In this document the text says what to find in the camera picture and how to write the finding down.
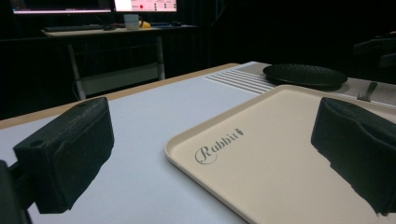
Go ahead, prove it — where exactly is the striped grey placemat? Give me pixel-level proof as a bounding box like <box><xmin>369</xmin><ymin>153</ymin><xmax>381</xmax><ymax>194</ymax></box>
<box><xmin>204</xmin><ymin>63</ymin><xmax>396</xmax><ymax>108</ymax></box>

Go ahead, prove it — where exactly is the bright computer monitor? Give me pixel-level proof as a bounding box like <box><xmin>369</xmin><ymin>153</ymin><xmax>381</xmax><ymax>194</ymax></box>
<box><xmin>113</xmin><ymin>0</ymin><xmax>177</xmax><ymax>13</ymax></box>

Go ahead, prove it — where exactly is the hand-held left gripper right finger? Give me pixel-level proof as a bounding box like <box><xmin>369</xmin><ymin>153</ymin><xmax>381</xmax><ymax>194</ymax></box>
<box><xmin>310</xmin><ymin>96</ymin><xmax>396</xmax><ymax>217</ymax></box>

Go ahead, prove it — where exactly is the white box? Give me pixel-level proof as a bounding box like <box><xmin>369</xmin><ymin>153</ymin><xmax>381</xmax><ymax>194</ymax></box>
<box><xmin>123</xmin><ymin>13</ymin><xmax>140</xmax><ymax>30</ymax></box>

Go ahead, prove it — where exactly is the white-legged desk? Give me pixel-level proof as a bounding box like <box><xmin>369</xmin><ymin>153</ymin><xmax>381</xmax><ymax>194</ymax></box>
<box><xmin>41</xmin><ymin>25</ymin><xmax>200</xmax><ymax>101</ymax></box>

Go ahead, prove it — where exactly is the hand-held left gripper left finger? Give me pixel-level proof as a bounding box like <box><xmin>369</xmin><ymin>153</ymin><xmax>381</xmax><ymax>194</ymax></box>
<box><xmin>12</xmin><ymin>96</ymin><xmax>115</xmax><ymax>215</ymax></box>

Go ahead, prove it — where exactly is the dark chair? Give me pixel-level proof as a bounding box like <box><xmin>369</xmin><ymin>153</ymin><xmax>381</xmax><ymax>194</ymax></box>
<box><xmin>352</xmin><ymin>31</ymin><xmax>396</xmax><ymax>71</ymax></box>

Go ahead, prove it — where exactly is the cream plastic tray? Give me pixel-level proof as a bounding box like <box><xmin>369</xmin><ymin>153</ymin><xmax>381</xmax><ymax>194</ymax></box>
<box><xmin>164</xmin><ymin>84</ymin><xmax>396</xmax><ymax>224</ymax></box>

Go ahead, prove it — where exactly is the dark computer monitor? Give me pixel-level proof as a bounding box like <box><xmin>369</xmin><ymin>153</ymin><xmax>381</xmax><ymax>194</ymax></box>
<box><xmin>10</xmin><ymin>0</ymin><xmax>112</xmax><ymax>15</ymax></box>

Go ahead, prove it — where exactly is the metal fork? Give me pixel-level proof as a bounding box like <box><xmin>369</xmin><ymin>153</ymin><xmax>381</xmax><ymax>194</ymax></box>
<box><xmin>356</xmin><ymin>81</ymin><xmax>379</xmax><ymax>103</ymax></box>

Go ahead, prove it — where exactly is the black keyboard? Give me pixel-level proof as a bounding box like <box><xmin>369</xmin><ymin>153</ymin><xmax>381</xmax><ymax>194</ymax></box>
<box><xmin>42</xmin><ymin>23</ymin><xmax>105</xmax><ymax>33</ymax></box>

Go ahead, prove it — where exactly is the black ribbed plate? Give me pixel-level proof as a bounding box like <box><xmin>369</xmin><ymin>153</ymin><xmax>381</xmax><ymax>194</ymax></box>
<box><xmin>262</xmin><ymin>63</ymin><xmax>348</xmax><ymax>89</ymax></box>

